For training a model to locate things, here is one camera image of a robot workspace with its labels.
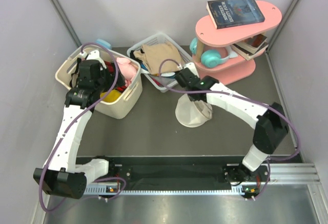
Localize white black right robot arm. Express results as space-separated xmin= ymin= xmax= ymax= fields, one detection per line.
xmin=175 ymin=63 xmax=289 ymax=181

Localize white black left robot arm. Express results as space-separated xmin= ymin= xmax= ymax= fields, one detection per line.
xmin=33 ymin=50 xmax=122 ymax=199

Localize yellow bra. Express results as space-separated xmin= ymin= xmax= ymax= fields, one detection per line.
xmin=103 ymin=89 xmax=121 ymax=103

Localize cream plastic laundry basket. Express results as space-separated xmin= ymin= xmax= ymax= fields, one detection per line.
xmin=55 ymin=48 xmax=142 ymax=119

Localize white perforated plastic basket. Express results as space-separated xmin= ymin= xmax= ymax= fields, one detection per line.
xmin=127 ymin=33 xmax=192 ymax=93

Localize light blue container lid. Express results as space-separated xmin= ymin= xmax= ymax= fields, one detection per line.
xmin=95 ymin=39 xmax=112 ymax=50

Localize teal cat-ear headphones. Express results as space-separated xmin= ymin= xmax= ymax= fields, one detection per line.
xmin=189 ymin=37 xmax=238 ymax=68

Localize pink two-tier shelf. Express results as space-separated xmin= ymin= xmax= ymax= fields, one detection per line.
xmin=192 ymin=1 xmax=282 ymax=85

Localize beige folded garment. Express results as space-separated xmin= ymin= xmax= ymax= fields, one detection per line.
xmin=133 ymin=42 xmax=183 ymax=75

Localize stack of books on shelf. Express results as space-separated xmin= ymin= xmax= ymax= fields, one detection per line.
xmin=231 ymin=34 xmax=269 ymax=60

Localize dark blue paperback book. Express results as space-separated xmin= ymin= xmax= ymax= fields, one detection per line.
xmin=207 ymin=0 xmax=265 ymax=29

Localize pink bra with black straps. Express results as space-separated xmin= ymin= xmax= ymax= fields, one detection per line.
xmin=69 ymin=57 xmax=82 ymax=88

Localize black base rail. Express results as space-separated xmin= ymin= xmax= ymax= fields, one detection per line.
xmin=74 ymin=154 xmax=277 ymax=191

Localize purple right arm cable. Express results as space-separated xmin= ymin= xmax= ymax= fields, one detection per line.
xmin=158 ymin=59 xmax=300 ymax=199

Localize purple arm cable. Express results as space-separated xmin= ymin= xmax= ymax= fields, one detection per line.
xmin=38 ymin=43 xmax=128 ymax=212
xmin=158 ymin=59 xmax=300 ymax=199

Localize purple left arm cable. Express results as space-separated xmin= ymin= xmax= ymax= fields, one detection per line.
xmin=38 ymin=43 xmax=128 ymax=212

